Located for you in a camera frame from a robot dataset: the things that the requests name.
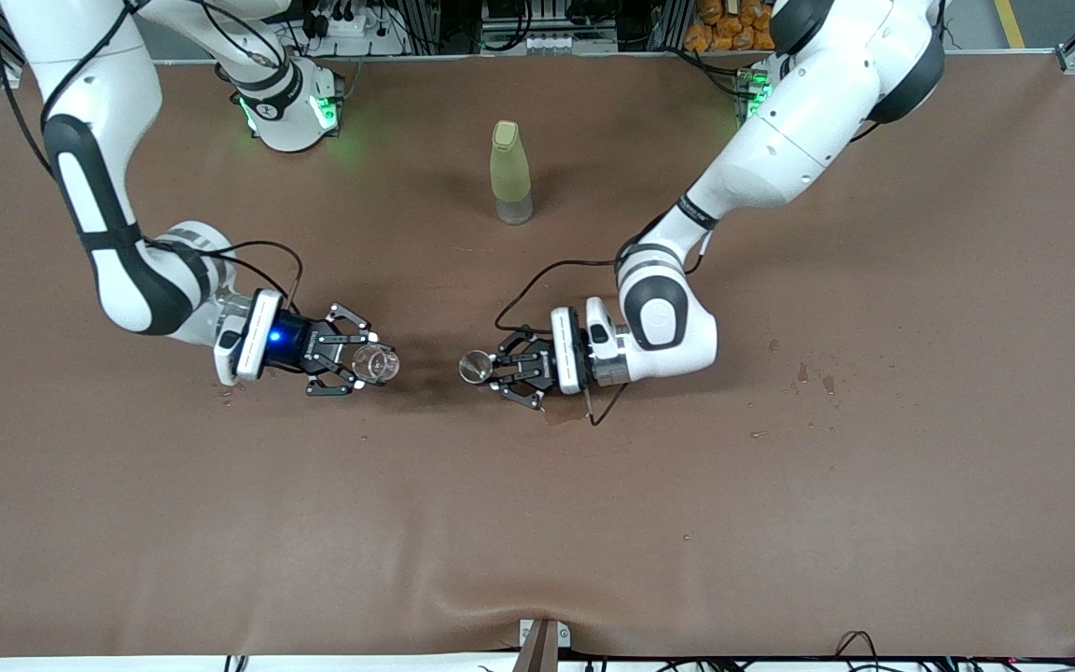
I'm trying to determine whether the metal table bracket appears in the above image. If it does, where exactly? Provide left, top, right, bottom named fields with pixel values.
left=514, top=618, right=573, bottom=672

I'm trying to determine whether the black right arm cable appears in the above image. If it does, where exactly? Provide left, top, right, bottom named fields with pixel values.
left=0, top=0, right=305, bottom=318

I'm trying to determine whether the clear glass measuring cup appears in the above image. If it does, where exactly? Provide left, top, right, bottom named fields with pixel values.
left=351, top=343, right=400, bottom=389

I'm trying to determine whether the thin black cable stub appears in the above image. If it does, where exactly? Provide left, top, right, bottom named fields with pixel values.
left=582, top=381, right=629, bottom=428

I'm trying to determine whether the white power strip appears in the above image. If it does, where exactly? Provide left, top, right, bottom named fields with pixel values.
left=309, top=0, right=405, bottom=57

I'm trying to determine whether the green capped glass shaker bottle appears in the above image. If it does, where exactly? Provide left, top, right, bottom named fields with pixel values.
left=489, top=119, right=535, bottom=226

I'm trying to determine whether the orange snack pile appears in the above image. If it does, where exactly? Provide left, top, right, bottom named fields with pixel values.
left=684, top=0, right=778, bottom=52

